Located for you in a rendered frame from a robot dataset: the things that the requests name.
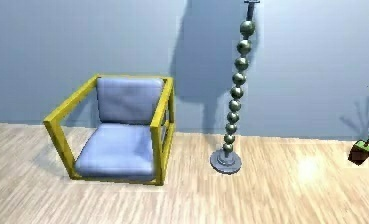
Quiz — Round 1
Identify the brown potted house plant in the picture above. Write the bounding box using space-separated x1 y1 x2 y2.
347 127 369 166

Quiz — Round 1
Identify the yellow frame blue cushion armchair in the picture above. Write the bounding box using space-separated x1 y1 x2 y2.
42 73 176 187

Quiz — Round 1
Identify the grey beaded floor lamp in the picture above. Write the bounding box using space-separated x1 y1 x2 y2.
209 0 261 175

